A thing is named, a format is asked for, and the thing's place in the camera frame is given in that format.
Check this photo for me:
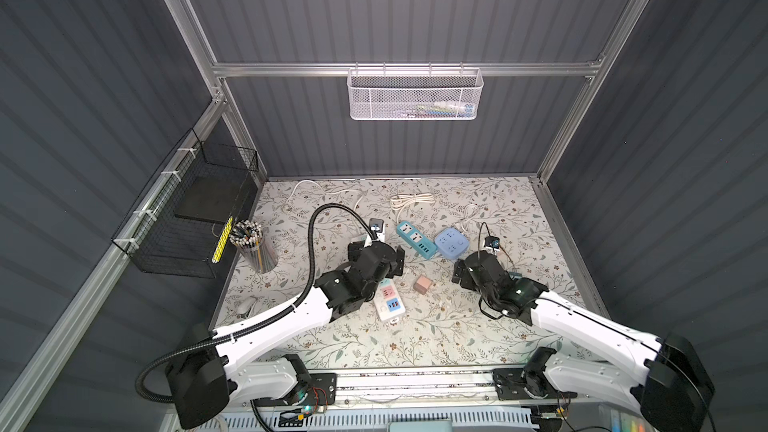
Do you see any white wire mesh basket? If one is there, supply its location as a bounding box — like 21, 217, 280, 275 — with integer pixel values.
346, 66, 484, 121

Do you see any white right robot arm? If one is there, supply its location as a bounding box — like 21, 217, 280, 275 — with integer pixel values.
452, 251, 715, 431

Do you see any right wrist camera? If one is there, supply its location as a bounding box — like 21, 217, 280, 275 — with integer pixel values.
483, 235, 502, 255

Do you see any blue square power socket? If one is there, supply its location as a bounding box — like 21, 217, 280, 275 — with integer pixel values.
434, 227, 469, 261

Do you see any white power strip cable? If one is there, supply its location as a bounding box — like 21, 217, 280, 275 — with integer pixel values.
284, 178, 367, 217

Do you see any pink plug cube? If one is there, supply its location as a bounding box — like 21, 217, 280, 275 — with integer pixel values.
413, 275, 433, 295

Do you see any yellow ruler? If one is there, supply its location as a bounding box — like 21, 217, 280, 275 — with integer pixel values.
211, 216, 233, 264

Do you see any coiled white cable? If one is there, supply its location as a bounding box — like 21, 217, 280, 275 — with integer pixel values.
389, 192, 436, 224

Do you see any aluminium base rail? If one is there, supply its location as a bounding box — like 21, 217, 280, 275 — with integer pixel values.
167, 361, 655, 412

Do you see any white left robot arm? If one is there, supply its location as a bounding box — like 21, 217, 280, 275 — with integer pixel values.
134, 205, 404, 429

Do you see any teal power strip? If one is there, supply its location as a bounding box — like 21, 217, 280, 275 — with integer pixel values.
396, 221, 438, 260

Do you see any clear cup of pencils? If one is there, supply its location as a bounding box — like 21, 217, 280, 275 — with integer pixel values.
229, 220, 278, 273

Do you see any white multicolour power strip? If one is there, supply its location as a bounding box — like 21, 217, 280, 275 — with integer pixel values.
373, 278, 406, 325

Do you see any black wire mesh basket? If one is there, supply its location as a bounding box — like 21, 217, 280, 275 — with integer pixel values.
112, 133, 260, 279

